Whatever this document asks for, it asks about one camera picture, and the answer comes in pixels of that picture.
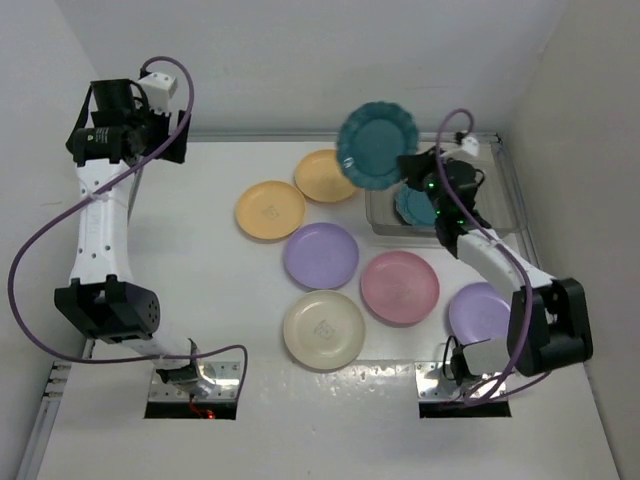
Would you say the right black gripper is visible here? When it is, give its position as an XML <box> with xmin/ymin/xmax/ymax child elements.
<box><xmin>399</xmin><ymin>146</ymin><xmax>454</xmax><ymax>218</ymax></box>

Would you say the teal ornate plate front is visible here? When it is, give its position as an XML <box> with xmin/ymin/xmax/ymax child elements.
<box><xmin>394</xmin><ymin>185</ymin><xmax>436</xmax><ymax>227</ymax></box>

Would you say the teal ornate plate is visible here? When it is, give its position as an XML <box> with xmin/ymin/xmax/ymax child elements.
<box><xmin>336</xmin><ymin>101</ymin><xmax>419</xmax><ymax>191</ymax></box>
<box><xmin>394</xmin><ymin>185</ymin><xmax>436</xmax><ymax>227</ymax></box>

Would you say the teal ornate plate back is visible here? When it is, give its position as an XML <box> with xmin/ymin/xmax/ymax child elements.
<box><xmin>336</xmin><ymin>101</ymin><xmax>419</xmax><ymax>191</ymax></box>

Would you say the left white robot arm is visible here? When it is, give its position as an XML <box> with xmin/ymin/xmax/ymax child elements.
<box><xmin>54</xmin><ymin>73</ymin><xmax>215</xmax><ymax>398</ymax></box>

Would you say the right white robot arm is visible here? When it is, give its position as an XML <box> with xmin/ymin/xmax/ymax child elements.
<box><xmin>397</xmin><ymin>147</ymin><xmax>594</xmax><ymax>385</ymax></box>

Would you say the clear plastic bin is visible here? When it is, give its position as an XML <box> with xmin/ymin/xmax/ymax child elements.
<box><xmin>365</xmin><ymin>135</ymin><xmax>527</xmax><ymax>238</ymax></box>

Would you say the yellow plate back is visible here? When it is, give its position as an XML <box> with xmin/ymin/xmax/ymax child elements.
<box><xmin>294</xmin><ymin>149</ymin><xmax>357</xmax><ymax>203</ymax></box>

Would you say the yellow plate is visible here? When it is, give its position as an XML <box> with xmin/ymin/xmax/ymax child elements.
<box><xmin>235</xmin><ymin>180</ymin><xmax>306</xmax><ymax>240</ymax></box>
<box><xmin>294</xmin><ymin>149</ymin><xmax>357</xmax><ymax>203</ymax></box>

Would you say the pink plate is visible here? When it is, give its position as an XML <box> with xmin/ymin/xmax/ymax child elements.
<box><xmin>360</xmin><ymin>250</ymin><xmax>440</xmax><ymax>326</ymax></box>

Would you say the purple plate centre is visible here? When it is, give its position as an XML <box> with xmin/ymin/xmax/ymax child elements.
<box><xmin>283</xmin><ymin>222</ymin><xmax>359</xmax><ymax>290</ymax></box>

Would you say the purple plate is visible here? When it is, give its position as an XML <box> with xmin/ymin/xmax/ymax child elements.
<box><xmin>283</xmin><ymin>222</ymin><xmax>359</xmax><ymax>290</ymax></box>
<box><xmin>448</xmin><ymin>282</ymin><xmax>510</xmax><ymax>345</ymax></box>

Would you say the yellow plate left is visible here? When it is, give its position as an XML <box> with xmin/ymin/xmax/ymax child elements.
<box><xmin>235</xmin><ymin>180</ymin><xmax>306</xmax><ymax>240</ymax></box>

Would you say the purple plate right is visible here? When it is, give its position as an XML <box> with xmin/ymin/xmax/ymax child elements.
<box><xmin>448</xmin><ymin>282</ymin><xmax>510</xmax><ymax>345</ymax></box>

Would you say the cream plate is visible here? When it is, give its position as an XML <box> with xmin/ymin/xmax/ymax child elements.
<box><xmin>282</xmin><ymin>290</ymin><xmax>366</xmax><ymax>372</ymax></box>

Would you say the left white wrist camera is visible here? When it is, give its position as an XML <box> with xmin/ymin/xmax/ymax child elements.
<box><xmin>138</xmin><ymin>72</ymin><xmax>178</xmax><ymax>114</ymax></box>

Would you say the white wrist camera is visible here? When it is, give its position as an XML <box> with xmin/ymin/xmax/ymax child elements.
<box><xmin>138</xmin><ymin>72</ymin><xmax>178</xmax><ymax>114</ymax></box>
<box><xmin>455</xmin><ymin>131</ymin><xmax>480</xmax><ymax>157</ymax></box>

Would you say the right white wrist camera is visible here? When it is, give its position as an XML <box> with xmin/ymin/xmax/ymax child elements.
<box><xmin>455</xmin><ymin>131</ymin><xmax>480</xmax><ymax>157</ymax></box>

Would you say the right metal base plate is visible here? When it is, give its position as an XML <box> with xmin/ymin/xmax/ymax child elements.
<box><xmin>414</xmin><ymin>361</ymin><xmax>499</xmax><ymax>403</ymax></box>

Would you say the metal base plate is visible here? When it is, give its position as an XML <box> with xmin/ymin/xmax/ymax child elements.
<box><xmin>414</xmin><ymin>361</ymin><xmax>499</xmax><ymax>403</ymax></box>
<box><xmin>148</xmin><ymin>361</ymin><xmax>240</xmax><ymax>403</ymax></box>

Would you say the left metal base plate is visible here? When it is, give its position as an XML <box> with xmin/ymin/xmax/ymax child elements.
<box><xmin>148</xmin><ymin>361</ymin><xmax>240</xmax><ymax>403</ymax></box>

